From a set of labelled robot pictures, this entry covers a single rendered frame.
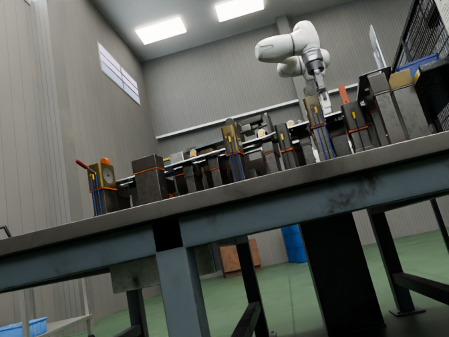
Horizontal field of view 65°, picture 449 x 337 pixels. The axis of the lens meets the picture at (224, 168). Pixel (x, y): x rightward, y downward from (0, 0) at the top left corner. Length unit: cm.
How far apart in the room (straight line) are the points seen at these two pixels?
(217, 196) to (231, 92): 946
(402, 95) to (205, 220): 94
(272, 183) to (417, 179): 32
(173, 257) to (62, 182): 438
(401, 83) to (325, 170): 76
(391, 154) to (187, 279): 54
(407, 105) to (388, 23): 989
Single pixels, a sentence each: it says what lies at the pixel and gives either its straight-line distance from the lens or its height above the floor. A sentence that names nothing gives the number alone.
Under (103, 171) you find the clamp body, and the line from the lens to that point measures 171.
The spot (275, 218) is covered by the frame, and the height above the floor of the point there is 60.
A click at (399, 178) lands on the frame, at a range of 88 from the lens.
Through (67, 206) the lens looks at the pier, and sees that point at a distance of 510.
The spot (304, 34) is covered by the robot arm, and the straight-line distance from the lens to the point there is 173.
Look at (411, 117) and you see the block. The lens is 148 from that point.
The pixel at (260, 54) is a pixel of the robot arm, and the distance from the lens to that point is 170.
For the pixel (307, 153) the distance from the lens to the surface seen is 158.
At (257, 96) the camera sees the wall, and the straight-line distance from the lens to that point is 1010.
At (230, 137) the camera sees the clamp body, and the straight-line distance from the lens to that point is 145.
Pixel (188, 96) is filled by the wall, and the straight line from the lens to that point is 1047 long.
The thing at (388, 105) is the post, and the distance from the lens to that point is 123.
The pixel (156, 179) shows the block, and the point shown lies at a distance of 157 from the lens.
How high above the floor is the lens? 55
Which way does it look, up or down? 13 degrees up
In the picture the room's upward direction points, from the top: 12 degrees counter-clockwise
